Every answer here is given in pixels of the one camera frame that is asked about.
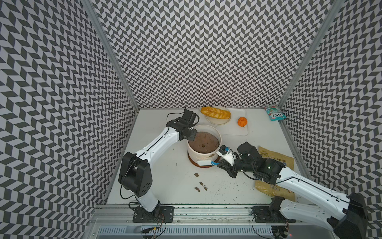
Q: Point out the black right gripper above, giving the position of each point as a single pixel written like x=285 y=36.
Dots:
x=232 y=171

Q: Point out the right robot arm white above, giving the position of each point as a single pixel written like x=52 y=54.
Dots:
x=344 y=215

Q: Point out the aluminium corner post right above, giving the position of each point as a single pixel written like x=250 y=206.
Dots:
x=329 y=19

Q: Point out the white cutting board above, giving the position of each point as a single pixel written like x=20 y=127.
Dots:
x=230 y=128

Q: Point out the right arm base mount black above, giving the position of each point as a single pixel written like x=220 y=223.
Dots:
x=271 y=213

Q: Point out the golden bread loaf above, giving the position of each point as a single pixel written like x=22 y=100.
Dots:
x=216 y=113

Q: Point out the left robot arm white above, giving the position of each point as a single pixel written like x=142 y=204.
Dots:
x=135 y=173

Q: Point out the white blue scrub brush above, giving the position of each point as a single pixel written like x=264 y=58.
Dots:
x=207 y=163

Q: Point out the metal base rail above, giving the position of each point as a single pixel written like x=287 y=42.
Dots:
x=196 y=222

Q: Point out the aluminium corner post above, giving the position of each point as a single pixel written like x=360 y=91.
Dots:
x=329 y=19
x=94 y=19

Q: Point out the aluminium corner post left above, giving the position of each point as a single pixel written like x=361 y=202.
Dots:
x=94 y=19

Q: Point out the white round plate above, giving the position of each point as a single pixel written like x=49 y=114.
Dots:
x=218 y=121

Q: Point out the yellow chips bag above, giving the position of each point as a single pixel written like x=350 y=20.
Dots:
x=274 y=190

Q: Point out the white ceramic pot with mud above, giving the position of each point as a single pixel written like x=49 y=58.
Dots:
x=208 y=141

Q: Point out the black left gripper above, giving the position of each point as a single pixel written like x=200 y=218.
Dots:
x=192 y=135

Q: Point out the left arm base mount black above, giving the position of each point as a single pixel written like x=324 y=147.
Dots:
x=160 y=213

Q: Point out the teal snack packet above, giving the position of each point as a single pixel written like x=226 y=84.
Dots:
x=274 y=112

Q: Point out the small orange pumpkin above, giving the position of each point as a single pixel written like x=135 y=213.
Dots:
x=242 y=122

